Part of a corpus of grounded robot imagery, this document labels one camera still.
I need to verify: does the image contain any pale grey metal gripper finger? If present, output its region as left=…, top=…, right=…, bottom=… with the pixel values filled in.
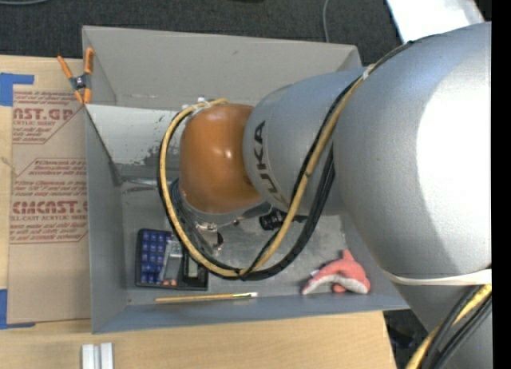
left=158, top=239, right=185, bottom=284

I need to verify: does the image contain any black calculator with blue keys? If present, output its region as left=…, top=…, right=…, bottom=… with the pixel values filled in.
left=134, top=228, right=210, bottom=292

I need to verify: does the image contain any yellow pencil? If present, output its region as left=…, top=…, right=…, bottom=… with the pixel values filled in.
left=154, top=292, right=259, bottom=304

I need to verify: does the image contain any pink and white plush toy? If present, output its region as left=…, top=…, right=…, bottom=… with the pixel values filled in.
left=300, top=248, right=372, bottom=296

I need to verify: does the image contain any brown cardboard board with red print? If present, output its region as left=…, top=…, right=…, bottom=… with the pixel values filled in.
left=0, top=54, right=93, bottom=331

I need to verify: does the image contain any grey metal bin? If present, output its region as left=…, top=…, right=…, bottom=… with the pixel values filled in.
left=81, top=26, right=413, bottom=335

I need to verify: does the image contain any black cylinder on white bracket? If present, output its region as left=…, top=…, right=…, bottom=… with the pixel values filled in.
left=234, top=208, right=286, bottom=232

